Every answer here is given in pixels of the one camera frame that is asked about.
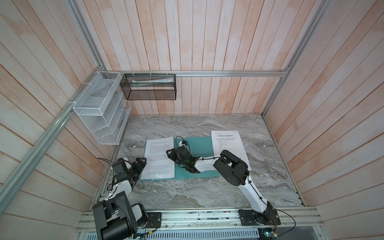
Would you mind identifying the printed paper sheet dense text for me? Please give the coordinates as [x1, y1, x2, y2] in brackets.
[141, 137, 175, 180]

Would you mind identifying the green file folder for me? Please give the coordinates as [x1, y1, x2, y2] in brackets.
[141, 137, 221, 181]

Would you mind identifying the printed paper sheet with title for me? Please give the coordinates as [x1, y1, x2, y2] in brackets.
[211, 131, 251, 171]

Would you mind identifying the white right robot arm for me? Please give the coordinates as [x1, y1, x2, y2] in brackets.
[166, 145, 281, 226]

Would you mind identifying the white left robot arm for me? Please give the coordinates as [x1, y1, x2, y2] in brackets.
[93, 158, 148, 240]

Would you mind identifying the black mesh basket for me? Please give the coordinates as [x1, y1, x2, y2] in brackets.
[120, 73, 177, 101]

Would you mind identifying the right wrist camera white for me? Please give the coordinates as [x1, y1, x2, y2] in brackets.
[178, 140, 190, 149]

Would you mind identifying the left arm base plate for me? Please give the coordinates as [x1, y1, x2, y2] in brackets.
[141, 212, 162, 229]

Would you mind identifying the white wire mesh shelf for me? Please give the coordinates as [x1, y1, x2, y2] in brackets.
[73, 72, 132, 145]

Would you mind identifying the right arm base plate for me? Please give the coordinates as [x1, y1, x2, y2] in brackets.
[238, 209, 281, 226]

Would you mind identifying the left aluminium frame bar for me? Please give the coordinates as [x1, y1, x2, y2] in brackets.
[0, 67, 103, 215]

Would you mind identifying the horizontal aluminium frame bar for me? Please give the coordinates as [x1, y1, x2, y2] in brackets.
[119, 70, 288, 78]

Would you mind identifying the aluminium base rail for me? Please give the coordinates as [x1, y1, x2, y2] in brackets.
[75, 206, 325, 233]

